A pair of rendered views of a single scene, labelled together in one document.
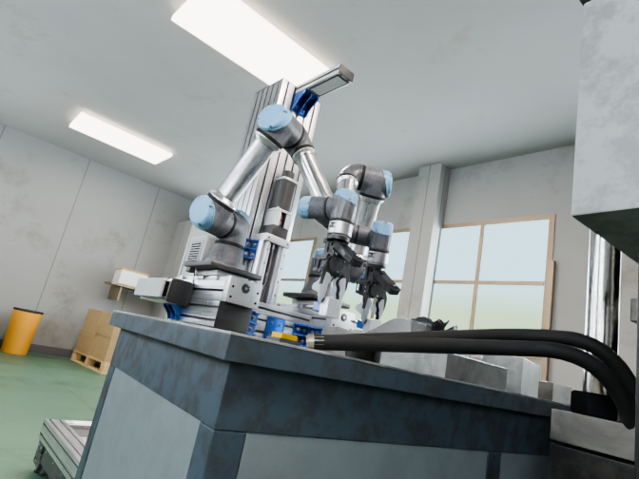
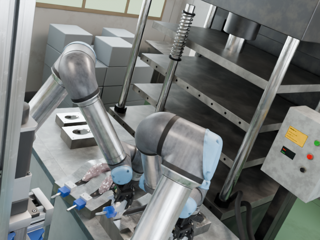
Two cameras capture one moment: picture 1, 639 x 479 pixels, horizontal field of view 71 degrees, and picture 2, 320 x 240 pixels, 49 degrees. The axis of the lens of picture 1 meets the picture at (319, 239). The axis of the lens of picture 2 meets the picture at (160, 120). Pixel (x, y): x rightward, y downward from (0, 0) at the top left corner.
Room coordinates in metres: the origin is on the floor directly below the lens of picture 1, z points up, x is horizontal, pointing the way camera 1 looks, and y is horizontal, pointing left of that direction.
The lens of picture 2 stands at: (1.73, 1.00, 1.98)
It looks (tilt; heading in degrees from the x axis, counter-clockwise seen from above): 25 degrees down; 259
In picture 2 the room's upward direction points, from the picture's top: 17 degrees clockwise
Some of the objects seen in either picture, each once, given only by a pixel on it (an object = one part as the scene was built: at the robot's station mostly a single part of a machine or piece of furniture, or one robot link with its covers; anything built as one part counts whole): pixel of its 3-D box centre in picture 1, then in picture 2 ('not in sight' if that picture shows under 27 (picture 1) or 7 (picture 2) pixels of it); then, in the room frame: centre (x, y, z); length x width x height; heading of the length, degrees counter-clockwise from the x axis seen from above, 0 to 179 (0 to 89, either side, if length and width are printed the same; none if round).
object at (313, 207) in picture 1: (319, 209); (182, 199); (1.39, 0.02, 1.25); 0.11 x 0.11 x 0.08; 60
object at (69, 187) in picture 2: not in sight; (62, 192); (1.83, -0.38, 0.85); 0.13 x 0.05 x 0.05; 52
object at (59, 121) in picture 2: not in sight; (71, 121); (1.91, -1.15, 0.83); 0.17 x 0.13 x 0.06; 34
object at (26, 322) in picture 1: (21, 331); not in sight; (6.51, 3.80, 0.30); 0.39 x 0.38 x 0.60; 39
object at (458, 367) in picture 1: (405, 347); (159, 216); (1.35, -0.32, 0.87); 0.50 x 0.26 x 0.14; 34
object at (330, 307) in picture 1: (320, 307); not in sight; (1.34, -0.04, 0.93); 0.13 x 0.05 x 0.05; 34
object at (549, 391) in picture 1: (536, 390); (80, 136); (1.82, -0.97, 0.83); 0.20 x 0.15 x 0.07; 34
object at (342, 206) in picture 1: (343, 207); (196, 189); (1.32, -0.05, 1.25); 0.09 x 0.08 x 0.11; 60
